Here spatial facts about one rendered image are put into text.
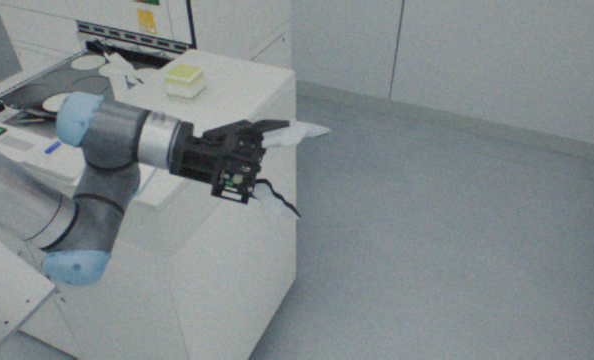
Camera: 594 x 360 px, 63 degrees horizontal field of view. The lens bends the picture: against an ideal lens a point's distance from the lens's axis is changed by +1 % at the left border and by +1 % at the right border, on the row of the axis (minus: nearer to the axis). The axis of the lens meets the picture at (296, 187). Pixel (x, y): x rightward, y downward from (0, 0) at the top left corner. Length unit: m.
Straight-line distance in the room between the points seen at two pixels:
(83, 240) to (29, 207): 0.08
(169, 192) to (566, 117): 2.37
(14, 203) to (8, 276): 0.50
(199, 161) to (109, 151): 0.12
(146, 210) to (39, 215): 0.35
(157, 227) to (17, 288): 0.29
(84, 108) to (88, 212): 0.14
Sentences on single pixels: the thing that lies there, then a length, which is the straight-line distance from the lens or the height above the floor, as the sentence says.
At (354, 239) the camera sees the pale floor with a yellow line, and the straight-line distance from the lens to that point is 2.21.
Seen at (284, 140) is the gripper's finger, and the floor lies 1.21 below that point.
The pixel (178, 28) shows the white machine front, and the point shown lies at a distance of 1.55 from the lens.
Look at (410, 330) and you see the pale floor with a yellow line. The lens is 1.94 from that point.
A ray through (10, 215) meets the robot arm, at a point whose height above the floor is 1.19.
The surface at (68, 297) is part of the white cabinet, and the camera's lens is 1.52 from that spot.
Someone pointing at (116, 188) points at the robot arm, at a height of 1.13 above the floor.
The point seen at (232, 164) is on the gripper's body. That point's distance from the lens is 0.64.
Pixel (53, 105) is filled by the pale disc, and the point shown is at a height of 0.90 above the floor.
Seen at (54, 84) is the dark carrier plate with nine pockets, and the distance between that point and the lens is 1.61.
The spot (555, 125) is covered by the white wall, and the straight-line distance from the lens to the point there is 2.99.
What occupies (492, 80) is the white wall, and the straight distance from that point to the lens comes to 2.89.
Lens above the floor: 1.57
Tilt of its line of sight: 40 degrees down
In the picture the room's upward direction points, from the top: straight up
